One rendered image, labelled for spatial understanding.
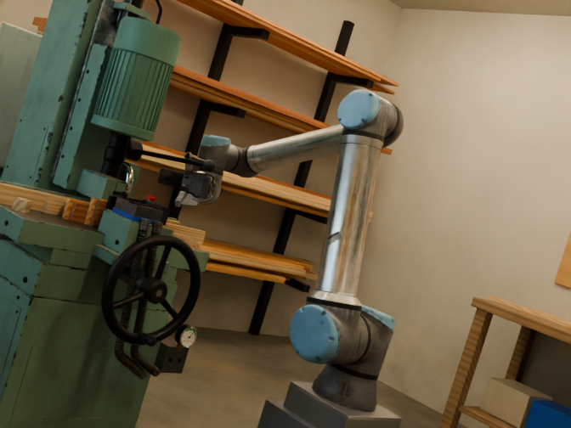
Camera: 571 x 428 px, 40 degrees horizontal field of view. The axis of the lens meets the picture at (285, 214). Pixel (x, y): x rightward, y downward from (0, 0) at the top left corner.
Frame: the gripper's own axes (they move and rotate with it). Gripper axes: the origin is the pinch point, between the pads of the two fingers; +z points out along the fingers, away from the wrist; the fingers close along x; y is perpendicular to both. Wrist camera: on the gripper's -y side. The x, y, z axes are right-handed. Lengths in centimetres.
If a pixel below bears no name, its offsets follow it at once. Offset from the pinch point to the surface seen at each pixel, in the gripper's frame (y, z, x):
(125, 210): -8.8, 15.8, 11.9
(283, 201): 9, -287, -16
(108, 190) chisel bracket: -18.0, 3.3, 7.5
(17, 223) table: -30.2, 29.3, 20.5
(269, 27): -17, -241, -113
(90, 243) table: -15.8, 15.8, 22.1
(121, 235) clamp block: -7.5, 18.4, 18.4
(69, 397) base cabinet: -15, 7, 64
